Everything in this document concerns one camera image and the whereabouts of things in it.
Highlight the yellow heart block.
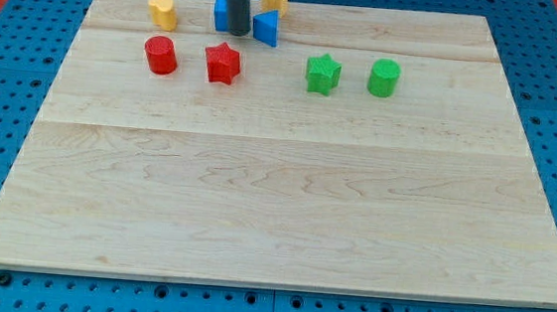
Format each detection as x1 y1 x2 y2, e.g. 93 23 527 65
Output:
147 0 178 31

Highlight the light wooden board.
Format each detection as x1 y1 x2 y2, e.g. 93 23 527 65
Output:
0 0 557 309

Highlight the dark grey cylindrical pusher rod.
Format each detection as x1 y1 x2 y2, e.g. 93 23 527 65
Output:
226 0 251 37

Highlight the green cylinder block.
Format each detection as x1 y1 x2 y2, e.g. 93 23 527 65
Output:
366 59 402 97

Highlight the blue cube block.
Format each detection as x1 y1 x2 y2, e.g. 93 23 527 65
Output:
213 0 228 32

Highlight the blue triangle block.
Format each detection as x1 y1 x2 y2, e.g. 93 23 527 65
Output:
252 10 280 47

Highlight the green star block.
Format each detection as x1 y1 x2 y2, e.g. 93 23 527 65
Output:
305 54 342 96

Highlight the red cylinder block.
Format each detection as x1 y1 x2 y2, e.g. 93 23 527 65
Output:
144 36 178 76

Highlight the red star block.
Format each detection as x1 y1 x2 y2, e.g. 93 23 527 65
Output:
205 42 241 85

